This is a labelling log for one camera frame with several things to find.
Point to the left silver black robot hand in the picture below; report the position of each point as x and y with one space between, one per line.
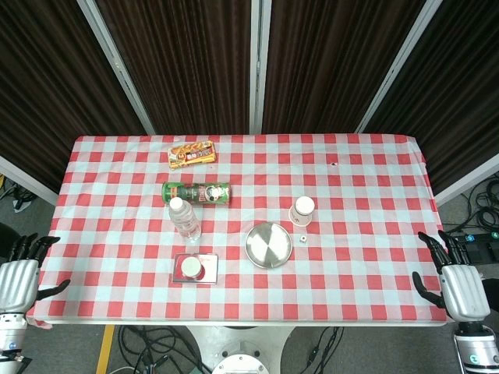
17 284

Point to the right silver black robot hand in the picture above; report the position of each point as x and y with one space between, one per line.
462 292

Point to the white paper cup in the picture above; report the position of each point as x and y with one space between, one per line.
302 212

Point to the round metal plate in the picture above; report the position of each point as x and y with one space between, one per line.
269 245

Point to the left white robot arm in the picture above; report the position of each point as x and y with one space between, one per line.
9 335

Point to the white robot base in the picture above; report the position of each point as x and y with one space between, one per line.
238 346

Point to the clear plastic water bottle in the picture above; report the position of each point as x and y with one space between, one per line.
185 222

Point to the black power strip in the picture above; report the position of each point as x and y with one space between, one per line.
481 237

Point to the red white checkered tablecloth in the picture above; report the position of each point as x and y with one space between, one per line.
351 272

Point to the white round lidded jar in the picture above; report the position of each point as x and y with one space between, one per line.
192 267

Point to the dark brown curtain panel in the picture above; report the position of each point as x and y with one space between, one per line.
183 66
331 66
47 97
460 97

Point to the flat red white box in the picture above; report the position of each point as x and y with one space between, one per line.
210 269

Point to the green chips can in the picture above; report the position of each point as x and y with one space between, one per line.
195 192

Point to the orange snack box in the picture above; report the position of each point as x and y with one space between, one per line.
192 154

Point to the aluminium partition post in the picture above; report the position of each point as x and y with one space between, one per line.
117 68
468 181
259 66
27 181
393 74

